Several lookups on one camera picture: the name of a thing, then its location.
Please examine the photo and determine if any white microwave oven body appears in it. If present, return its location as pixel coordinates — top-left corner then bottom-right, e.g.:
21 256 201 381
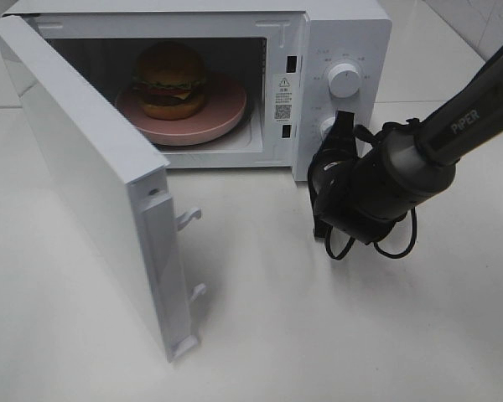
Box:
1 1 392 181

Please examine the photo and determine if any white microwave door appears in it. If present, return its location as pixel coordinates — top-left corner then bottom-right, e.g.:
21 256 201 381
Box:
0 16 204 361

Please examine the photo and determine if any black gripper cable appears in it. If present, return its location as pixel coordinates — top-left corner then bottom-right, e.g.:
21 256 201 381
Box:
314 121 420 261

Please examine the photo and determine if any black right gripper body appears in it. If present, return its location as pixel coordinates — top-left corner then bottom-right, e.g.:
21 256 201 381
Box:
308 130 386 243

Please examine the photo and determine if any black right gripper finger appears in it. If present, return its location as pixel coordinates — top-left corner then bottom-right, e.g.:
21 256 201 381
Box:
333 110 355 145

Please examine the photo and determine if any white timer knob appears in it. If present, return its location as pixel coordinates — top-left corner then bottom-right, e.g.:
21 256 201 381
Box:
319 116 336 140

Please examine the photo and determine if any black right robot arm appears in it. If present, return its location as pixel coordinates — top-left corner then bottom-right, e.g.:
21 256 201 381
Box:
308 45 503 244

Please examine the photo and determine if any burger with lettuce and tomato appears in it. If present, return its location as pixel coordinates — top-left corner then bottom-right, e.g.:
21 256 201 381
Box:
132 41 207 121

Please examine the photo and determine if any pink round plate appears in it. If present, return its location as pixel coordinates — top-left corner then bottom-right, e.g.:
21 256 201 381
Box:
115 73 247 147

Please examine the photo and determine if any white upper power knob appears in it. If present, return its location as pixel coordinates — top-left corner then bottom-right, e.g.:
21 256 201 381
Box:
327 61 362 98

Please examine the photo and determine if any warning label with QR code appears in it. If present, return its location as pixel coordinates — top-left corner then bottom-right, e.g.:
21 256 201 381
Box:
272 74 293 122

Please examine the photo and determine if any glass turntable plate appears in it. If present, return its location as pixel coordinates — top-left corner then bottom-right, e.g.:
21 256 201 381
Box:
224 97 261 151

